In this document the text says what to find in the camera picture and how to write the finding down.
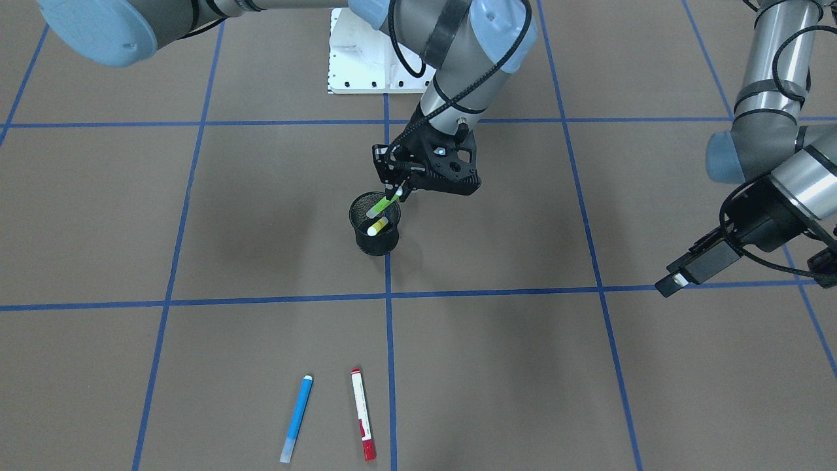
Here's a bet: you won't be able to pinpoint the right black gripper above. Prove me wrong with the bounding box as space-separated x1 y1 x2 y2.
373 115 458 202

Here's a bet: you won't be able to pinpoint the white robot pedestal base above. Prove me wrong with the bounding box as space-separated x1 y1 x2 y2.
327 8 436 95

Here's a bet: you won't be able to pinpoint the blue marker pen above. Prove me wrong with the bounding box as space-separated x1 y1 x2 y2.
279 374 314 463

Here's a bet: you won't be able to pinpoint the green highlighter pen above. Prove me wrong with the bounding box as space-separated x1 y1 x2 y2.
366 187 403 218

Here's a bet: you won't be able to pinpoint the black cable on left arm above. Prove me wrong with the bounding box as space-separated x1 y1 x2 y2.
719 0 837 288

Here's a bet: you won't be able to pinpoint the yellow highlighter pen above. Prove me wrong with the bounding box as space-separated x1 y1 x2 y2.
366 217 389 237

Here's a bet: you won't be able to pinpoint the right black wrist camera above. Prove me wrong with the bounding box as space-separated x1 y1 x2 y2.
411 126 482 196

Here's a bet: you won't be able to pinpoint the red capped white marker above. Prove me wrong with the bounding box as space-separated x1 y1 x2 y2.
350 368 377 462

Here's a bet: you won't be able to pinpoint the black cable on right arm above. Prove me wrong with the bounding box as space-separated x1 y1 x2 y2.
386 0 534 164

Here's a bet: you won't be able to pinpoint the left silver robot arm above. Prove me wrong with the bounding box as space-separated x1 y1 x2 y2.
655 1 836 297

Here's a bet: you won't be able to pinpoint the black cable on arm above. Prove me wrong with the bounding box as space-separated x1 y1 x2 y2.
719 0 837 288
386 0 534 164

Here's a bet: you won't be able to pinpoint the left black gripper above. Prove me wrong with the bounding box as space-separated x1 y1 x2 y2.
655 180 813 298

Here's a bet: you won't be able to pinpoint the black mesh pen cup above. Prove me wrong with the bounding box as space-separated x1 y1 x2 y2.
348 192 401 256

